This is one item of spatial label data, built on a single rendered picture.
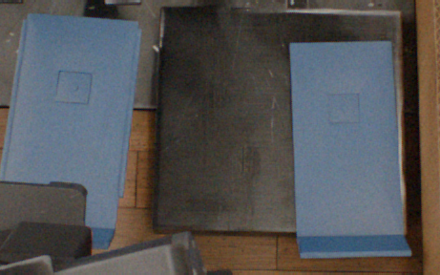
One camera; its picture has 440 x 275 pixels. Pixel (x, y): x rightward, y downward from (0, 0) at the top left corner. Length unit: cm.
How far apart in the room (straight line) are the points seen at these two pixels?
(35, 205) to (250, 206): 23
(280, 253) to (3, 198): 26
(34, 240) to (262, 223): 25
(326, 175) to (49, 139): 19
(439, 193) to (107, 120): 21
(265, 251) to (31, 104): 19
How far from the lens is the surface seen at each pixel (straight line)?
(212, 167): 71
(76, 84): 65
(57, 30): 67
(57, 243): 48
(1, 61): 77
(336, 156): 71
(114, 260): 39
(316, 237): 70
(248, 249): 72
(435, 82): 69
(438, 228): 67
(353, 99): 72
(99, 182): 63
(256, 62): 73
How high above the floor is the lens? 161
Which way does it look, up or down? 75 degrees down
